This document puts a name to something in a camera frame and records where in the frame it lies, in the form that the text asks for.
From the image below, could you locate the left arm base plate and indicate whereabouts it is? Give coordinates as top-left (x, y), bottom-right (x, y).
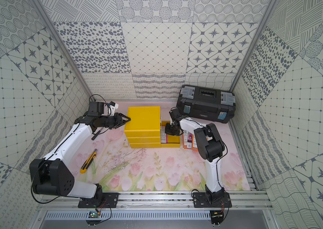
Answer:
top-left (78, 192), bottom-right (120, 209)

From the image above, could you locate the orange white seed bag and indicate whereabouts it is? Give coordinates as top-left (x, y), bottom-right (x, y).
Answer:
top-left (192, 138), bottom-right (198, 151)

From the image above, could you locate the yellow utility knife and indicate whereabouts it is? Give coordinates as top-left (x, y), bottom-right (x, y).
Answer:
top-left (80, 149), bottom-right (98, 174)

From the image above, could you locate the yellow drawer cabinet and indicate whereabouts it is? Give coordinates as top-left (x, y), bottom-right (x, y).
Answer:
top-left (124, 106), bottom-right (161, 149)

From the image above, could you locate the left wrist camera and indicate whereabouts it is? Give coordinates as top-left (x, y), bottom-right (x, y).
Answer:
top-left (88, 101), bottom-right (119, 117)

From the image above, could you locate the yellow bottom drawer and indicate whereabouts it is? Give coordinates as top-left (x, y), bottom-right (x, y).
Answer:
top-left (161, 121), bottom-right (181, 148)

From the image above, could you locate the black toolbox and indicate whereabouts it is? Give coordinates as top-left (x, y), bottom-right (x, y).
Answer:
top-left (176, 85), bottom-right (236, 124)

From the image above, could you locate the aluminium mounting rail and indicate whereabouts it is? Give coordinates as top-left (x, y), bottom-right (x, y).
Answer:
top-left (37, 191), bottom-right (273, 210)

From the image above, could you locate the purple seed bag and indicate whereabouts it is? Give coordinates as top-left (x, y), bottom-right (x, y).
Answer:
top-left (160, 126), bottom-right (168, 144)

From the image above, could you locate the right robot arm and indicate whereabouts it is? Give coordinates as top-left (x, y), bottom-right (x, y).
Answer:
top-left (165, 107), bottom-right (228, 202)

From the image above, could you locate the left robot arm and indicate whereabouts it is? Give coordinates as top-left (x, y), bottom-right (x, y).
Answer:
top-left (29, 113), bottom-right (131, 200)

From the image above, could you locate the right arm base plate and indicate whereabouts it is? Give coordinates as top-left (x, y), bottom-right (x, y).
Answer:
top-left (191, 192), bottom-right (232, 209)

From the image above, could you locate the pink flower seed bag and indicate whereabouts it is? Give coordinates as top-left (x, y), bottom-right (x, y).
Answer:
top-left (188, 132), bottom-right (193, 149)

